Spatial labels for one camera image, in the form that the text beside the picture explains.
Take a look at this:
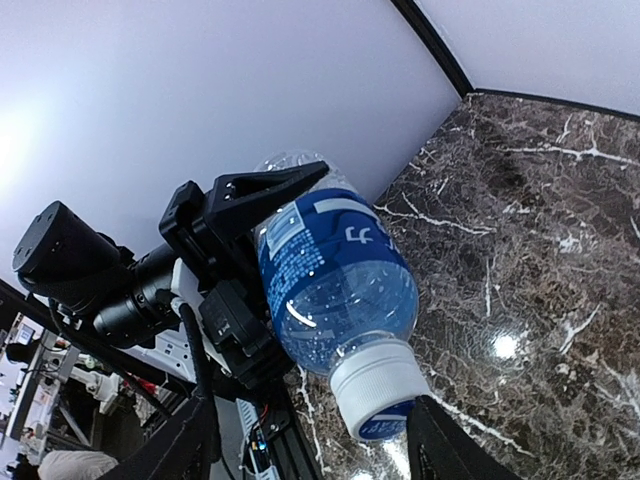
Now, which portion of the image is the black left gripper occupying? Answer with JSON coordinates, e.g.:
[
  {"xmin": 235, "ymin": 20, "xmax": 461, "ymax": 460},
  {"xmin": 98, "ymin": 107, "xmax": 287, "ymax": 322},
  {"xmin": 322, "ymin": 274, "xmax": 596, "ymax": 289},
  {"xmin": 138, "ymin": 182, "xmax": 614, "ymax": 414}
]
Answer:
[{"xmin": 159, "ymin": 161, "xmax": 329, "ymax": 390}]

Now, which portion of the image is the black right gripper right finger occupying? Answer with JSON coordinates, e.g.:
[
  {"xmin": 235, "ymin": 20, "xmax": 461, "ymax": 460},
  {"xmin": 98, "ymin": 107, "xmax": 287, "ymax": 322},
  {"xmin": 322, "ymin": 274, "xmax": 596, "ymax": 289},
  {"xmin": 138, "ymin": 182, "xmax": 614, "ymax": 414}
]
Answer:
[{"xmin": 407, "ymin": 396, "xmax": 511, "ymax": 480}]

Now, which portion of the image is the blue label water bottle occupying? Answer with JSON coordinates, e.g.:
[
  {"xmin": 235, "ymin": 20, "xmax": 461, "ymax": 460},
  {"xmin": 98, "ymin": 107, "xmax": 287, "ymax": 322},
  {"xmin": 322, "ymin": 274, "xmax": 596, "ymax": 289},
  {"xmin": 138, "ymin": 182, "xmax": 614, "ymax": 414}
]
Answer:
[{"xmin": 254, "ymin": 165, "xmax": 419, "ymax": 376}]

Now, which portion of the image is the white slotted cable duct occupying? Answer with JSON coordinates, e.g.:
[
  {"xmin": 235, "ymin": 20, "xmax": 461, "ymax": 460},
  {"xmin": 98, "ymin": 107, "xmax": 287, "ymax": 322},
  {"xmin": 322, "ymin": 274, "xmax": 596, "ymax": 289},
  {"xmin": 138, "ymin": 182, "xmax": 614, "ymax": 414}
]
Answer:
[{"xmin": 236, "ymin": 399, "xmax": 280, "ymax": 480}]

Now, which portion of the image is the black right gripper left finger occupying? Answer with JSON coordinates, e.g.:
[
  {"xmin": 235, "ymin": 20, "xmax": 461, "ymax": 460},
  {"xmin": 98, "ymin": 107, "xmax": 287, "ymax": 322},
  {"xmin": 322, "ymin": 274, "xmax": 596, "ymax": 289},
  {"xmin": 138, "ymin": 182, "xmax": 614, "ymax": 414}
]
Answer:
[{"xmin": 102, "ymin": 396, "xmax": 214, "ymax": 480}]

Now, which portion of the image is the white blue bottle cap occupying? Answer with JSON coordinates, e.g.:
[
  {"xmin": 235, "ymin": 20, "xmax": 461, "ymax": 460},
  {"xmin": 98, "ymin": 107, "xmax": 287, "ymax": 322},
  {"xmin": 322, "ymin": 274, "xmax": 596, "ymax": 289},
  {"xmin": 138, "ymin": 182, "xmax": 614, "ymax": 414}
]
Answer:
[{"xmin": 329, "ymin": 339, "xmax": 431, "ymax": 442}]

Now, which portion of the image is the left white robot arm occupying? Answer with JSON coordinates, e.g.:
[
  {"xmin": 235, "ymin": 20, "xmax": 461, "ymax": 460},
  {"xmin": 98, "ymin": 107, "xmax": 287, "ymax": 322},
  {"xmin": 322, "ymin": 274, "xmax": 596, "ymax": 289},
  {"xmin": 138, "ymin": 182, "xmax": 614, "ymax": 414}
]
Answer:
[{"xmin": 12, "ymin": 160, "xmax": 329, "ymax": 399}]

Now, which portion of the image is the black right corner post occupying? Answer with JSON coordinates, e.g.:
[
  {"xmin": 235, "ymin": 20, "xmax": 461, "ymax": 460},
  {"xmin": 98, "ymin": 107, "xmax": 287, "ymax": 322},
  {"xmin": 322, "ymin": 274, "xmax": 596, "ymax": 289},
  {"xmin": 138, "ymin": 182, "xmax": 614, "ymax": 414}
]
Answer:
[{"xmin": 391, "ymin": 0, "xmax": 639, "ymax": 123}]

